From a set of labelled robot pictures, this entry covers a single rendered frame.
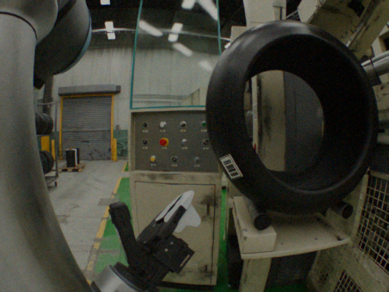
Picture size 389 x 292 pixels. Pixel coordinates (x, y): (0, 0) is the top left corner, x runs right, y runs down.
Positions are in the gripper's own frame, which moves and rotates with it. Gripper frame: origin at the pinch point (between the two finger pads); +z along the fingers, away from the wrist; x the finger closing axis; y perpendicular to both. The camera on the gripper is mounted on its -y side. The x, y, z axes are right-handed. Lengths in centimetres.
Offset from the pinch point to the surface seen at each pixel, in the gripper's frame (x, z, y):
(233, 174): -0.3, 12.2, 6.4
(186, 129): -58, 52, -5
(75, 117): -866, 214, -365
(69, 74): -809, 304, -563
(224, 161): -0.8, 13.1, 2.9
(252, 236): -1.4, 4.6, 21.7
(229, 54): 9.2, 28.7, -15.6
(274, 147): -13, 48, 23
